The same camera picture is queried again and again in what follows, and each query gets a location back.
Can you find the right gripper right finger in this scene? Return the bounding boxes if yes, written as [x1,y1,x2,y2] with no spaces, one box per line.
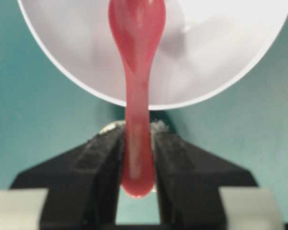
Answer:
[150,121,258,230]

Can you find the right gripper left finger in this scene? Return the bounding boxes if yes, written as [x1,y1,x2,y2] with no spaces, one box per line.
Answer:
[11,126,124,230]

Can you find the pink plastic spoon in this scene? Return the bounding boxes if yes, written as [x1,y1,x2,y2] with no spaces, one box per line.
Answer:
[108,0,166,198]

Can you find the white bowl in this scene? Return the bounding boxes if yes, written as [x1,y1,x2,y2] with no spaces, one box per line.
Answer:
[18,0,288,110]

